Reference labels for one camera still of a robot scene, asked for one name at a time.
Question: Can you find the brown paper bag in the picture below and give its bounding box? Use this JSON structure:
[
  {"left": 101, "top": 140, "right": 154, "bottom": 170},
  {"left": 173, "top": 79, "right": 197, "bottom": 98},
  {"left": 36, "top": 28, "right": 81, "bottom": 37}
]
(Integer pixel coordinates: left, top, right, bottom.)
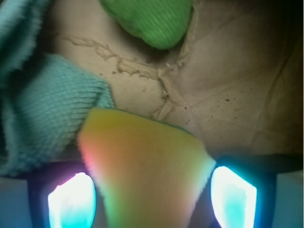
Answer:
[{"left": 39, "top": 0, "right": 304, "bottom": 157}]

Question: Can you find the green plush toy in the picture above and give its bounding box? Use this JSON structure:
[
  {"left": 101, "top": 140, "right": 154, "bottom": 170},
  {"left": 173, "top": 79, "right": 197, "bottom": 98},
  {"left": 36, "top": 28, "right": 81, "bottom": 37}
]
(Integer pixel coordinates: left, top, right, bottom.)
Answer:
[{"left": 100, "top": 0, "right": 193, "bottom": 50}]

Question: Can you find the yellow sponge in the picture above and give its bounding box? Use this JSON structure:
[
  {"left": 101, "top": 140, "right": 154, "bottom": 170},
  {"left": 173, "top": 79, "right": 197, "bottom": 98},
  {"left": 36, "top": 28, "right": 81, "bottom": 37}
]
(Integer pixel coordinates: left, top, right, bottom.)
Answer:
[{"left": 77, "top": 108, "right": 216, "bottom": 228}]

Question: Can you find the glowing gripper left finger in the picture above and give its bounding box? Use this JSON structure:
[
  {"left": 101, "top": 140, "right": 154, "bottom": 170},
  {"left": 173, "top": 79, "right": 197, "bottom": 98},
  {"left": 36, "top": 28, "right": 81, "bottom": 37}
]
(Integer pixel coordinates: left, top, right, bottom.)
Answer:
[{"left": 28, "top": 162, "right": 98, "bottom": 228}]

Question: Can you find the light blue cloth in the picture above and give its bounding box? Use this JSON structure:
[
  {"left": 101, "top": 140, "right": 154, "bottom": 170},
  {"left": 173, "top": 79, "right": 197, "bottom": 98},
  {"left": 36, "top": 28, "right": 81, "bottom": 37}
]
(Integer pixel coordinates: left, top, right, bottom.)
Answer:
[{"left": 0, "top": 0, "right": 114, "bottom": 176}]

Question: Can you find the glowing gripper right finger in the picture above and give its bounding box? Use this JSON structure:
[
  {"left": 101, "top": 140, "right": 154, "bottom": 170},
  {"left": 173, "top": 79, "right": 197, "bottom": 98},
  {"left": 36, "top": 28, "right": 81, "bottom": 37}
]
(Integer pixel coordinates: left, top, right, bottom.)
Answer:
[{"left": 210, "top": 155, "right": 276, "bottom": 228}]

